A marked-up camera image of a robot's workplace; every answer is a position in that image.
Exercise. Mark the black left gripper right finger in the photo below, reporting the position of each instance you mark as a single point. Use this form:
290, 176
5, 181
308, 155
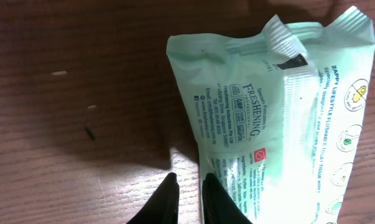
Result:
218, 206

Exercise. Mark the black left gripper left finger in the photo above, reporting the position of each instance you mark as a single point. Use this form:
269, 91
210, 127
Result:
162, 206

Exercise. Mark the mint green wipes packet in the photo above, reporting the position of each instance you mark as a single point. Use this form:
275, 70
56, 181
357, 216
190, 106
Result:
278, 116

